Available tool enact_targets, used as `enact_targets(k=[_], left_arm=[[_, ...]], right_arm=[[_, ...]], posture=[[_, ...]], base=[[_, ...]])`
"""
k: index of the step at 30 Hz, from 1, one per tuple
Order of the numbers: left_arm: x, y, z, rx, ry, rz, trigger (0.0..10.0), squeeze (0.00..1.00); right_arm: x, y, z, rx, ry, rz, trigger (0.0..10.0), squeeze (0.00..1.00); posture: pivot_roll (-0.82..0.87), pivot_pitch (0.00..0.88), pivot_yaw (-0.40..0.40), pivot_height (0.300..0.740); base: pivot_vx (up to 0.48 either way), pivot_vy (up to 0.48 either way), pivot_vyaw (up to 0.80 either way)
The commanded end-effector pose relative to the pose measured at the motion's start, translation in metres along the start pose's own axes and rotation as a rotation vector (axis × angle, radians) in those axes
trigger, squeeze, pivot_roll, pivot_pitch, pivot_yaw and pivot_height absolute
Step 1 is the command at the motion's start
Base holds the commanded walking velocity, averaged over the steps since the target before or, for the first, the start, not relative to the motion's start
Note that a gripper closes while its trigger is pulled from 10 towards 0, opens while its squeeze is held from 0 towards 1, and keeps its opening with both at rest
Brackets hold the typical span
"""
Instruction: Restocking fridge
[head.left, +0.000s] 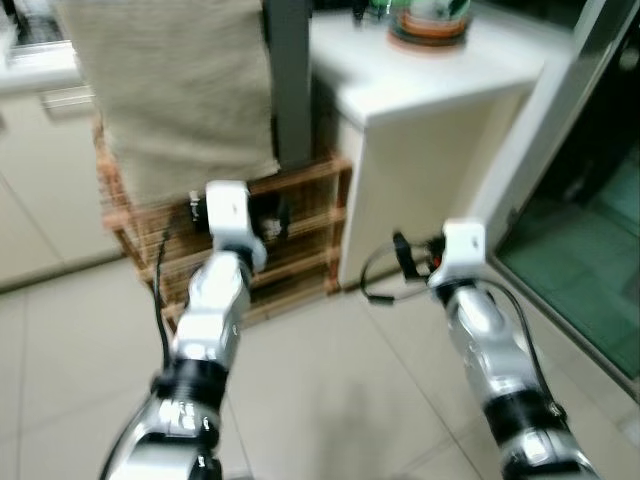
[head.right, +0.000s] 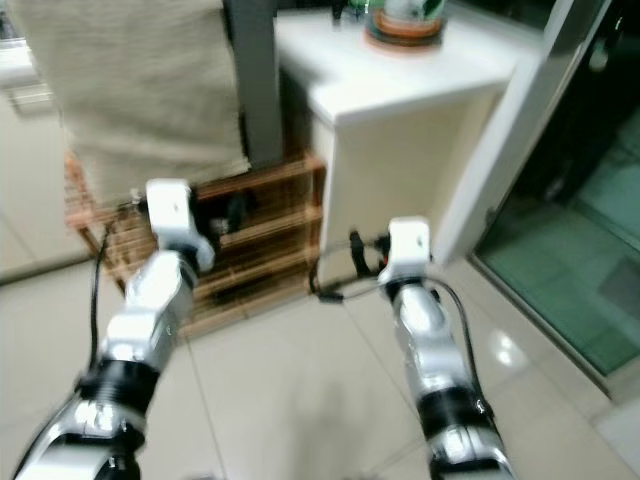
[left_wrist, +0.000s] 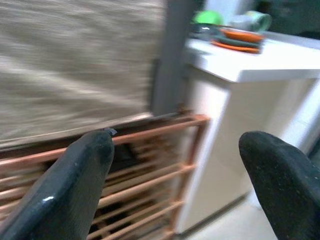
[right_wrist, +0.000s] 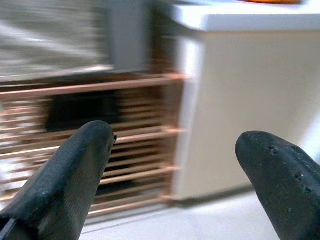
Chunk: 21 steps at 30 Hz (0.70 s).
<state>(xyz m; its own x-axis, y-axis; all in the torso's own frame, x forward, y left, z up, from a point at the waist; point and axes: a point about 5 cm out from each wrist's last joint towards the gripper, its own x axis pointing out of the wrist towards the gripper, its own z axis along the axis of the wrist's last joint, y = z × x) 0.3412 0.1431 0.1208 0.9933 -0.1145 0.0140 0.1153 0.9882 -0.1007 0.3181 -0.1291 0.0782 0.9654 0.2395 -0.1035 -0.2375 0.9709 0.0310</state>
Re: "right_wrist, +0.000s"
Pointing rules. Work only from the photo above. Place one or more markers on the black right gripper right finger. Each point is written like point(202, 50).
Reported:
point(282, 185)

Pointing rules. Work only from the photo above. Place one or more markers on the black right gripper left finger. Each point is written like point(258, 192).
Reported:
point(65, 180)

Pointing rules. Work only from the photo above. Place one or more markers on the black boxy object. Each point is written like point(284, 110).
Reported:
point(80, 112)

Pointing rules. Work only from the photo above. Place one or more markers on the beige cabinet with white top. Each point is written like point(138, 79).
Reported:
point(250, 100)

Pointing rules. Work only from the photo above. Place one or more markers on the wooden wine rack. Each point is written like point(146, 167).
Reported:
point(150, 131)

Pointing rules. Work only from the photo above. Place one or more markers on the orange object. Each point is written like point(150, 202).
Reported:
point(270, 1)

